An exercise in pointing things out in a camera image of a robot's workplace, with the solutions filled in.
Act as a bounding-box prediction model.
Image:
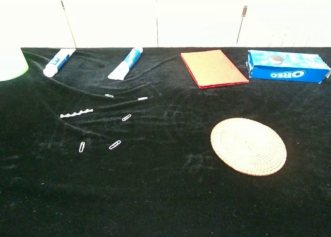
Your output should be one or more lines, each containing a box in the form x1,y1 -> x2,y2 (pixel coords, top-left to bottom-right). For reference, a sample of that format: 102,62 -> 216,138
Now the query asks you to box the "white notched metal strip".
60,108 -> 94,119

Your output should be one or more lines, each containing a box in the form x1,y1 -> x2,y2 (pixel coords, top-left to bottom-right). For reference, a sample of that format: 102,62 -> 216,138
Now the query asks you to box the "blue white toothpaste tube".
107,47 -> 144,81
42,48 -> 77,78

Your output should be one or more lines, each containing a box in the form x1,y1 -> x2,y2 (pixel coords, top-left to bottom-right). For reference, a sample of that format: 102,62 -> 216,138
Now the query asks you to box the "red folded cloth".
180,49 -> 250,90

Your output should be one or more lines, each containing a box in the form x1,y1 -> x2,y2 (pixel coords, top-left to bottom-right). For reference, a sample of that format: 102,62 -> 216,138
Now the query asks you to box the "black velvet tablecloth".
0,47 -> 331,237

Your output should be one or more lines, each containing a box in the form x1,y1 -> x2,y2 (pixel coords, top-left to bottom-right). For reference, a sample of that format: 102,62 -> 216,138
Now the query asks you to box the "round woven straw coaster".
210,117 -> 288,176

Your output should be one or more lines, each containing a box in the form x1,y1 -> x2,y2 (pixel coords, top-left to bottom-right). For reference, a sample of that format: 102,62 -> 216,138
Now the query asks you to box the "blue Oreo cookie box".
245,49 -> 331,84

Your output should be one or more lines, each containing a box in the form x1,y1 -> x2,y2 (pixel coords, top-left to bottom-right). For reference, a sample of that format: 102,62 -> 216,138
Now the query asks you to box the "white green plastic bowl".
0,47 -> 29,82

